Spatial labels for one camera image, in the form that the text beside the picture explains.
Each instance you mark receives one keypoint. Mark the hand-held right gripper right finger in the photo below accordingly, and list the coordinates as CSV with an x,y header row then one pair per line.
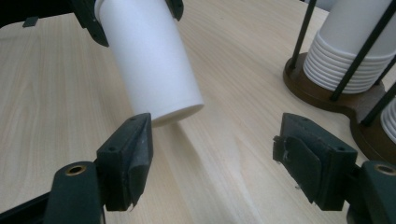
x,y
323,168

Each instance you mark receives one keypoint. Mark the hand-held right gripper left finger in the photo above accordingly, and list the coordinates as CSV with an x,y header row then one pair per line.
x,y
121,174

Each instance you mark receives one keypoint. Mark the tall white paper cup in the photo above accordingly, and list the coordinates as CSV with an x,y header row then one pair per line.
x,y
149,62

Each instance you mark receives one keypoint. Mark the wooden cup holder black rods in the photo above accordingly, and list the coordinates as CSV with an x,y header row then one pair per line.
x,y
358,107

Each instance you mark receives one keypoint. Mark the small dark object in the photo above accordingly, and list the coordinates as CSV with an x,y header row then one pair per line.
x,y
31,21

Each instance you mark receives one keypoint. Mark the stack of white cups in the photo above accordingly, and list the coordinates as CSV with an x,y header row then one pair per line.
x,y
390,121
348,28

